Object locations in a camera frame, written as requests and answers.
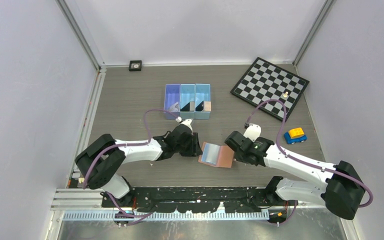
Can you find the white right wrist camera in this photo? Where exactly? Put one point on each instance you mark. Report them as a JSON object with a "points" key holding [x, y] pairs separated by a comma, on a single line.
{"points": [[252, 131]]}

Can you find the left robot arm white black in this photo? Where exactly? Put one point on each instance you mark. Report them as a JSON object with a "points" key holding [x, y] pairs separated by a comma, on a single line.
{"points": [[100, 161]]}

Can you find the brown leather card holder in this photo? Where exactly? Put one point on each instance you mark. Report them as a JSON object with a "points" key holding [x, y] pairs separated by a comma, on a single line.
{"points": [[219, 156]]}

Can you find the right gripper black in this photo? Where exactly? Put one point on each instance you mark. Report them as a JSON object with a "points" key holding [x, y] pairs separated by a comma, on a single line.
{"points": [[238, 157]]}

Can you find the middle light blue bin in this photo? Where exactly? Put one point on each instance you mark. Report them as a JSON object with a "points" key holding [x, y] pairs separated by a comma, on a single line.
{"points": [[187, 94]]}

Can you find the black credit card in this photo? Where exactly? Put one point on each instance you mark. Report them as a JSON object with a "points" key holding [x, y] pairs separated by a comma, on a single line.
{"points": [[200, 107]]}

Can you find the black card middle bin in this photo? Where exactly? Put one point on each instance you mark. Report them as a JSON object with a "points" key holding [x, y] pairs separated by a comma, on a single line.
{"points": [[189, 107]]}

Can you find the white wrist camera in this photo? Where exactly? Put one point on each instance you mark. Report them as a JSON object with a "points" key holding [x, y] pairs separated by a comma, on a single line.
{"points": [[252, 131], [187, 122]]}

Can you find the small black square device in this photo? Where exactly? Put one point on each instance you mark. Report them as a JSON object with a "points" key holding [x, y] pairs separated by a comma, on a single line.
{"points": [[135, 65]]}

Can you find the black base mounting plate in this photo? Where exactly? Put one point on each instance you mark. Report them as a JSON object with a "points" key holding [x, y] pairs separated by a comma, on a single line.
{"points": [[244, 199]]}

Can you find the light blue bin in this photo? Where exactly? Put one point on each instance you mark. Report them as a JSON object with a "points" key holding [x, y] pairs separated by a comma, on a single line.
{"points": [[187, 94], [202, 93]]}

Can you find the purple plastic bin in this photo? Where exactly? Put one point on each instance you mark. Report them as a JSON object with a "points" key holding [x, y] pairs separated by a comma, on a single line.
{"points": [[171, 95]]}

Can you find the aluminium rail frame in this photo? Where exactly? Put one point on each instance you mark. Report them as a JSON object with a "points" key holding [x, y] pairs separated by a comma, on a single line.
{"points": [[77, 204]]}

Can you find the blue yellow toy car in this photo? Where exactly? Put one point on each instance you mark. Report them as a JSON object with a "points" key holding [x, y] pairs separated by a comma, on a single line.
{"points": [[295, 135]]}

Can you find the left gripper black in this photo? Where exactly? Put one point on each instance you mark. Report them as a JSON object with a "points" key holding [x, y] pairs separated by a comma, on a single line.
{"points": [[194, 150]]}

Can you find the silver card purple bin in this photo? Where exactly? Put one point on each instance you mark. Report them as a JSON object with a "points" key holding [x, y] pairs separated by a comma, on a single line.
{"points": [[175, 107]]}

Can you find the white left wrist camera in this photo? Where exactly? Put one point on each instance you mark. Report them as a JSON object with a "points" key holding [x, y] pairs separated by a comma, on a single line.
{"points": [[187, 122]]}

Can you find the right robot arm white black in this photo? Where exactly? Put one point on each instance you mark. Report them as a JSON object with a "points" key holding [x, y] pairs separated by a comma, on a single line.
{"points": [[337, 187]]}

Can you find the tan card right bin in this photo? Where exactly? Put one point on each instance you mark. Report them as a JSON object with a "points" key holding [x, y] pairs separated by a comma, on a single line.
{"points": [[207, 106]]}

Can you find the black white chessboard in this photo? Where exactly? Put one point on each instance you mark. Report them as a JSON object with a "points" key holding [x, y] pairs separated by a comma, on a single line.
{"points": [[264, 80]]}

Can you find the right light blue bin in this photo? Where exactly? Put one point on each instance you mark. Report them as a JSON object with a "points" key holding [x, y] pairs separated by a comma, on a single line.
{"points": [[202, 93]]}

